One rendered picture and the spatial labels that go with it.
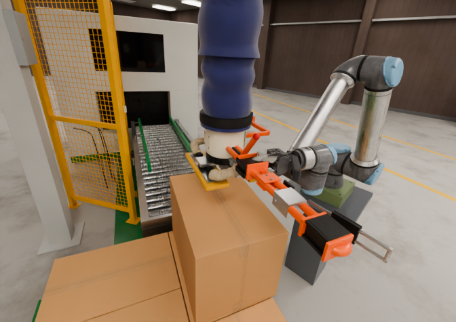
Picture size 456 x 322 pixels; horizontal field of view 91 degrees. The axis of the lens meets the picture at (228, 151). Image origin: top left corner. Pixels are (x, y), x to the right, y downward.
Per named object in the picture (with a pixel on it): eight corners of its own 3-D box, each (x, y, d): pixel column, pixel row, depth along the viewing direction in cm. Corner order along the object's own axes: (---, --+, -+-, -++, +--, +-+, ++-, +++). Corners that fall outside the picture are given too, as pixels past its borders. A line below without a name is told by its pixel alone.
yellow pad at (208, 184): (184, 156, 115) (184, 147, 113) (203, 153, 119) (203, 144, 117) (205, 192, 87) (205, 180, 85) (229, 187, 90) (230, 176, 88)
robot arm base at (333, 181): (321, 171, 168) (324, 159, 164) (347, 182, 156) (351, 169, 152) (309, 179, 156) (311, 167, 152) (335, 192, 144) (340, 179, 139)
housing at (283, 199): (270, 203, 65) (272, 190, 63) (289, 198, 68) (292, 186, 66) (285, 219, 59) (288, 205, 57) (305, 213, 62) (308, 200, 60)
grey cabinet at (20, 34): (29, 63, 155) (15, 13, 143) (39, 64, 157) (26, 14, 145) (17, 65, 139) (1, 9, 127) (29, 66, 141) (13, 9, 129)
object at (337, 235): (296, 234, 54) (300, 218, 52) (320, 226, 57) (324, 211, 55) (323, 262, 47) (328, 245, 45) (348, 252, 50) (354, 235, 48)
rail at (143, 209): (131, 133, 344) (130, 121, 336) (135, 133, 346) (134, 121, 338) (143, 243, 151) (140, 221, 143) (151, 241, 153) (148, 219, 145)
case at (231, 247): (172, 229, 145) (169, 175, 129) (229, 217, 159) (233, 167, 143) (195, 327, 94) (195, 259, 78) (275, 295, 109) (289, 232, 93)
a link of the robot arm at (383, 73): (354, 165, 149) (372, 49, 104) (383, 177, 137) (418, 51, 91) (341, 179, 143) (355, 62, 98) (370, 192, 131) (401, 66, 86)
